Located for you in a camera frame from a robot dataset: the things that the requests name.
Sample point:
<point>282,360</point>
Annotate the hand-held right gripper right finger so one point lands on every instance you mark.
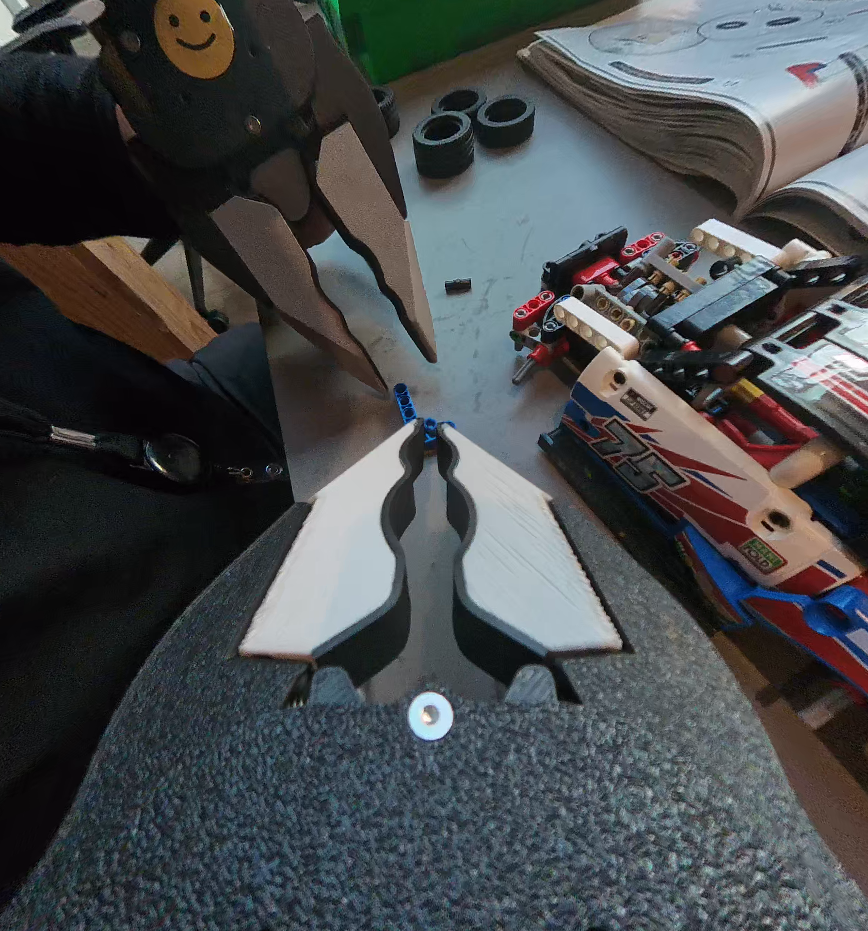
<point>536,574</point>

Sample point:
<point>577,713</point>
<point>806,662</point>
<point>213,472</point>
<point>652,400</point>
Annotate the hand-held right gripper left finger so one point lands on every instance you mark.
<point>325,582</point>

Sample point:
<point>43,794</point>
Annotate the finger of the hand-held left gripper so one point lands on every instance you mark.
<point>274,254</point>
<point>365,196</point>

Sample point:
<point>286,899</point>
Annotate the small black connector pin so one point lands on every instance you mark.
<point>459,284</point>

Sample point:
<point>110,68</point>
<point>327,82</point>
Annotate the toy brick race car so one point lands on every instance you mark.
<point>696,473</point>

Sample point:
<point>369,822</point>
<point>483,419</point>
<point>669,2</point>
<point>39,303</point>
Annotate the blue angled brick beam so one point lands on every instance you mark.
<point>405,398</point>

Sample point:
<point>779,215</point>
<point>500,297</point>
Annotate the person's dark trousers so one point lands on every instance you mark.
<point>237,393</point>

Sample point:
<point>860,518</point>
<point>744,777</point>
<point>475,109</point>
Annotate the wooden panel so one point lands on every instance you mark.
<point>114,291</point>

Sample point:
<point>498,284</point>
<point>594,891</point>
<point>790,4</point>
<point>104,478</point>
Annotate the green plastic bin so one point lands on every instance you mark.
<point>441,36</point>

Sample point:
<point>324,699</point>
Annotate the round black badge reel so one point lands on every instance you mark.
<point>172,458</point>

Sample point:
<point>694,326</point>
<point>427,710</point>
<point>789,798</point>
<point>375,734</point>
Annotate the person's black jacket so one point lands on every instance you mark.
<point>77,582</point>

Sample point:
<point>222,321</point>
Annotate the open building instruction booklet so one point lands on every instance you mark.
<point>696,109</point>

